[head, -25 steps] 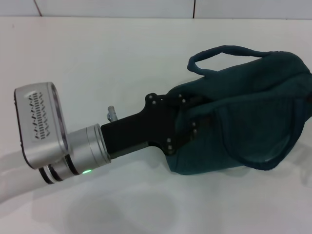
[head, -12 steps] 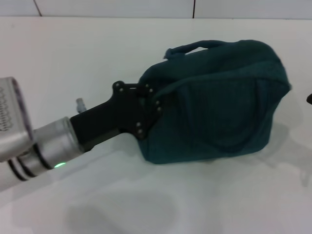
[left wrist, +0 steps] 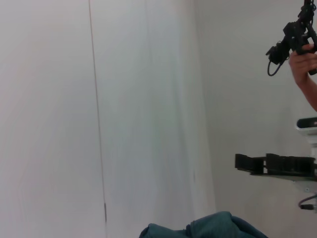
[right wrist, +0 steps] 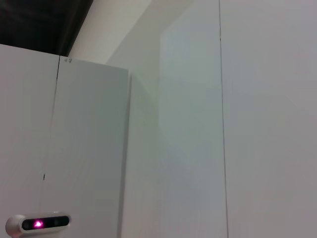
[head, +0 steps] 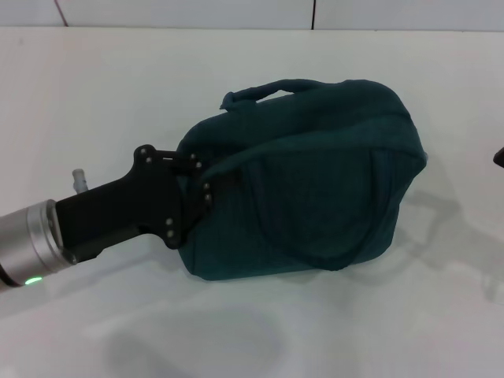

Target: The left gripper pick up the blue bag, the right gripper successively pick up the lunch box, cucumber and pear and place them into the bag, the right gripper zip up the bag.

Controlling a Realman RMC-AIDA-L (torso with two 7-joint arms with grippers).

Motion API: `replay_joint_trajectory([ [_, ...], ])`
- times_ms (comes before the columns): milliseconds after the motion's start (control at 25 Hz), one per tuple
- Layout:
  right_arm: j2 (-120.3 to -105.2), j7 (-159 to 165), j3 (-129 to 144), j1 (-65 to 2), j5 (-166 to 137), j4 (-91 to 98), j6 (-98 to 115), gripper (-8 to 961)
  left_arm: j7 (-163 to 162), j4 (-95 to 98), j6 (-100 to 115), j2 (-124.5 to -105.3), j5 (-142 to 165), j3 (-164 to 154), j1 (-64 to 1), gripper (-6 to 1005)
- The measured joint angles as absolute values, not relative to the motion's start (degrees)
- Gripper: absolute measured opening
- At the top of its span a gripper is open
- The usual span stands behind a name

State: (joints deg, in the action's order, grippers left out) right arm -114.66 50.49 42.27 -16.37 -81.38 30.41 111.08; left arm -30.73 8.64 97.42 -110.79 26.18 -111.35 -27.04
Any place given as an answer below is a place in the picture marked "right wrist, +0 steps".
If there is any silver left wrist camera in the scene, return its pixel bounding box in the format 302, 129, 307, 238
5, 211, 72, 238

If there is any white partition panel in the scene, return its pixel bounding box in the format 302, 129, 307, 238
39, 56, 130, 238
106, 0, 228, 238
0, 43, 60, 238
219, 0, 317, 238

